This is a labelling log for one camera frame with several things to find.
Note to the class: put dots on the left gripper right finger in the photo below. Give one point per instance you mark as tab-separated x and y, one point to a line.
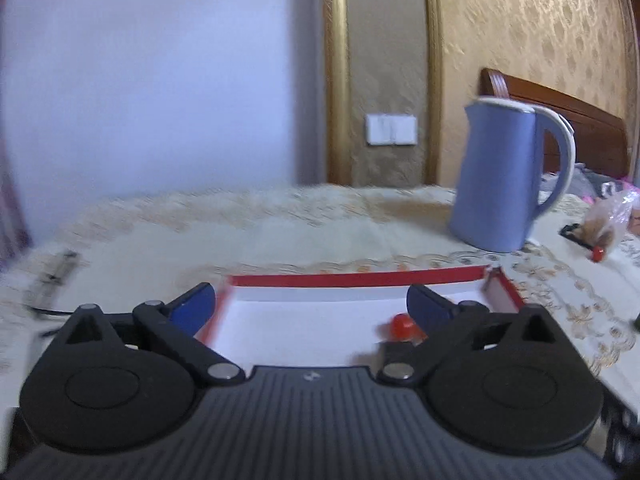
445	324

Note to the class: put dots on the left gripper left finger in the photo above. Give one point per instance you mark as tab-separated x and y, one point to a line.
172	331

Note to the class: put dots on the red cherry tomato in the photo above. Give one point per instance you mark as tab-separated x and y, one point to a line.
404	329
597	254

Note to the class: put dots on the cream embroidered tablecloth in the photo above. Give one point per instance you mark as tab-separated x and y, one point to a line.
156	248

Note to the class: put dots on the red cardboard tray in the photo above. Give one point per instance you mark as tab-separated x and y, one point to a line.
330	319

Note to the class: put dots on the black eyeglasses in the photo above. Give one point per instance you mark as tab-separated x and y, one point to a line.
39	298

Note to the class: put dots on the blue electric kettle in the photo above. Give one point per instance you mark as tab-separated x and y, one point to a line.
497	196

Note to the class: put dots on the black object under bag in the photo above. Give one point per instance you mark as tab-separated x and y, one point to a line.
573	233

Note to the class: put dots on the pink floral curtain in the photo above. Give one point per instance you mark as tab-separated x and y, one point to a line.
15	237

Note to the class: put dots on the clear plastic bag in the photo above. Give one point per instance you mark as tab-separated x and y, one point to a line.
611	218

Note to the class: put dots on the white wall switch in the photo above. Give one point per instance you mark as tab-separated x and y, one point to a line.
391	130

